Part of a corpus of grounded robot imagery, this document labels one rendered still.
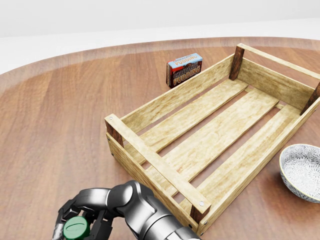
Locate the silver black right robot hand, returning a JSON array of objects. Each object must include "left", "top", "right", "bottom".
[{"left": 51, "top": 179, "right": 162, "bottom": 240}]

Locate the green capped salad dressing bottle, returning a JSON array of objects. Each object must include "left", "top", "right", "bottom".
[{"left": 51, "top": 215, "right": 91, "bottom": 240}]

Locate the wooden slat tray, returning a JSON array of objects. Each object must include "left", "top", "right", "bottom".
[{"left": 104, "top": 42, "right": 320, "bottom": 237}]

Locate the chocolate pudding box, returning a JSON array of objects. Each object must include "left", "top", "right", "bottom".
[{"left": 166, "top": 52, "right": 204, "bottom": 89}]

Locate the grey patterned bowl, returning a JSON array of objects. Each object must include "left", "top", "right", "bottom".
[{"left": 279, "top": 143, "right": 320, "bottom": 204}]

